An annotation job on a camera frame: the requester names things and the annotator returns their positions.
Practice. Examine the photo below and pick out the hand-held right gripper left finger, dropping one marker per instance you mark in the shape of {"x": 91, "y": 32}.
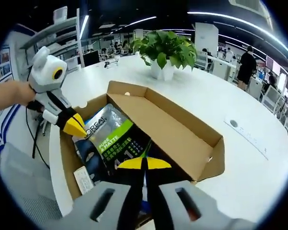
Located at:
{"x": 132, "y": 177}

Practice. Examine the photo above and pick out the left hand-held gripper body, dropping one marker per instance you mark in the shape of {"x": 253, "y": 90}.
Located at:
{"x": 45, "y": 72}

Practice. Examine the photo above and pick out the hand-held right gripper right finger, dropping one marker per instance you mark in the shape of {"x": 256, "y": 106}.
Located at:
{"x": 158, "y": 177}

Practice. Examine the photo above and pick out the silver green soft pouch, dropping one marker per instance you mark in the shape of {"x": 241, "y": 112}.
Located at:
{"x": 110, "y": 117}

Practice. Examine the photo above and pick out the brown cardboard shoe box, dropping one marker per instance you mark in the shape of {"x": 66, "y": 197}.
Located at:
{"x": 172, "y": 124}

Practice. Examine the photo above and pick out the white storage box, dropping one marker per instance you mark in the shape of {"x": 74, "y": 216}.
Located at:
{"x": 60, "y": 14}

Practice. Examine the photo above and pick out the person's left hand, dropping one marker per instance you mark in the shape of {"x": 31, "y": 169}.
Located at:
{"x": 24, "y": 93}

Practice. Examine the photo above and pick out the white office chair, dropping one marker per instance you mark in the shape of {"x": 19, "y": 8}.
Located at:
{"x": 43, "y": 127}

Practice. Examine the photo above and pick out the grey metal shelf rack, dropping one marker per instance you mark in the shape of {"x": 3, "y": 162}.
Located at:
{"x": 52, "y": 27}

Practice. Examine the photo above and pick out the black computer monitor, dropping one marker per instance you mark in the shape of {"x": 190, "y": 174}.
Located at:
{"x": 91, "y": 58}

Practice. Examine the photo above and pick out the small white carton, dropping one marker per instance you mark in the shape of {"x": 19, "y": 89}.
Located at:
{"x": 84, "y": 180}

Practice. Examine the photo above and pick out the small black white device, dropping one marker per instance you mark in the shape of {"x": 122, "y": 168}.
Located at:
{"x": 111, "y": 62}

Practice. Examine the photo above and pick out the grey mesh chair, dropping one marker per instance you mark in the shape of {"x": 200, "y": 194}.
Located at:
{"x": 26, "y": 182}

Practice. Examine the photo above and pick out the green potted plant white pot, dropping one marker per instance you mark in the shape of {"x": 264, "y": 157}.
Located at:
{"x": 165, "y": 48}

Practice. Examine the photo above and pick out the row of office chairs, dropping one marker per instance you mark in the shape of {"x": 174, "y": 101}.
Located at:
{"x": 273, "y": 95}

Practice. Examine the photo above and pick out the ceiling air conditioner unit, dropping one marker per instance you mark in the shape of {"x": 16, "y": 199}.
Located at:
{"x": 249, "y": 6}

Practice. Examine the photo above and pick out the wall poster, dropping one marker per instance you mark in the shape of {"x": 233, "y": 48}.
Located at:
{"x": 3, "y": 64}

